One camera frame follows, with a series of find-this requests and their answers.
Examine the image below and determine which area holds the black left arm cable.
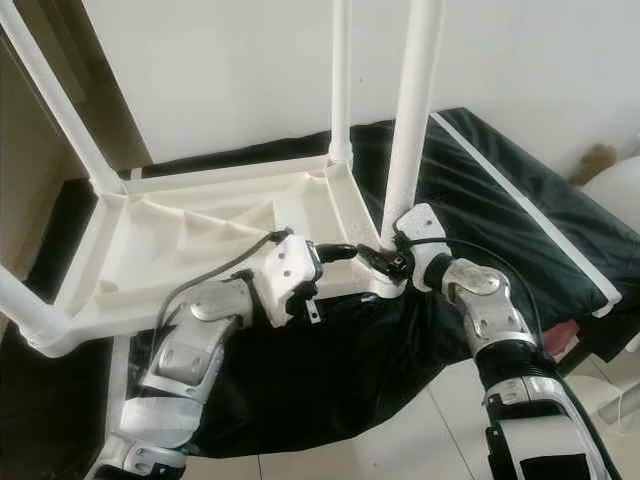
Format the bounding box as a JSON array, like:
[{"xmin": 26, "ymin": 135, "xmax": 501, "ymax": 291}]
[{"xmin": 160, "ymin": 230, "xmax": 286, "ymax": 341}]

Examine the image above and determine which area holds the white plastic table top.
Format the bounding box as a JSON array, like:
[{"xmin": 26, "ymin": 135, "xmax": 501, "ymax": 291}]
[{"xmin": 25, "ymin": 157, "xmax": 406, "ymax": 359}]

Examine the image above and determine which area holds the white round appliance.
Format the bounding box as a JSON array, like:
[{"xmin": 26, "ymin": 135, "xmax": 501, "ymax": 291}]
[{"xmin": 585, "ymin": 155, "xmax": 640, "ymax": 241}]

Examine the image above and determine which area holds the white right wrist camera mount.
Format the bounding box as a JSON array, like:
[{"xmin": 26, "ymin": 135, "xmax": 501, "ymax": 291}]
[{"xmin": 393, "ymin": 202, "xmax": 451, "ymax": 293}]

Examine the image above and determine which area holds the brown fuzzy object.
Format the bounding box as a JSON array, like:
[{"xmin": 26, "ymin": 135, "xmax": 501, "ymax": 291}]
[{"xmin": 572, "ymin": 145, "xmax": 619, "ymax": 186}]

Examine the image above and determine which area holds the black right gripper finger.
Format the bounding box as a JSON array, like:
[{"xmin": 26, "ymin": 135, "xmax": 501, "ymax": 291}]
[{"xmin": 356, "ymin": 250, "xmax": 403, "ymax": 278}]

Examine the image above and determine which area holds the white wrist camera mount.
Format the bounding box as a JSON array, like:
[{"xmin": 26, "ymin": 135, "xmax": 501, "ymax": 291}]
[
  {"xmin": 393, "ymin": 202, "xmax": 451, "ymax": 293},
  {"xmin": 253, "ymin": 233, "xmax": 324, "ymax": 329}
]

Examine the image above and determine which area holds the white floor fan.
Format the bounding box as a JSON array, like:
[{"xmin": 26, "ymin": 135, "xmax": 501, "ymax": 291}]
[{"xmin": 585, "ymin": 355, "xmax": 640, "ymax": 436}]

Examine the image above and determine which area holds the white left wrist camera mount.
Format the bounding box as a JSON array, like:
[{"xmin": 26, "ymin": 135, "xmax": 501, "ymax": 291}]
[{"xmin": 253, "ymin": 233, "xmax": 324, "ymax": 329}]

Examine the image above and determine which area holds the white plastic table leg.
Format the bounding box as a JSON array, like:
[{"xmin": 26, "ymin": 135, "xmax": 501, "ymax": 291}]
[
  {"xmin": 380, "ymin": 0, "xmax": 447, "ymax": 251},
  {"xmin": 328, "ymin": 0, "xmax": 355, "ymax": 166},
  {"xmin": 0, "ymin": 5, "xmax": 129, "ymax": 196},
  {"xmin": 0, "ymin": 268, "xmax": 79, "ymax": 359}
]

